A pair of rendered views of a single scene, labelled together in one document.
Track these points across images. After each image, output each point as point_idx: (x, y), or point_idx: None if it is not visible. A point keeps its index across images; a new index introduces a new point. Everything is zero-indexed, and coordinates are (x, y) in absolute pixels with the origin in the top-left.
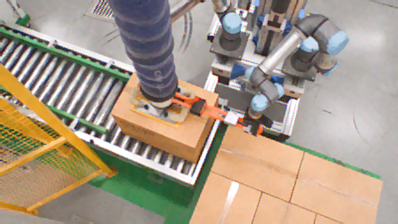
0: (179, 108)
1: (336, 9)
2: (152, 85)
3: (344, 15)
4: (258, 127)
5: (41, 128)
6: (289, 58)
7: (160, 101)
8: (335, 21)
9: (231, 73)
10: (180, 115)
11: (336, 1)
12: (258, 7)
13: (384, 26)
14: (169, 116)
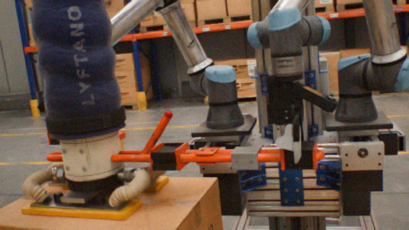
0: (134, 199)
1: (390, 206)
2: (64, 61)
3: (406, 209)
4: (311, 145)
5: None
6: (332, 119)
7: (83, 130)
8: (397, 216)
9: (238, 170)
10: (131, 181)
11: (385, 200)
12: (256, 57)
13: None
14: (107, 203)
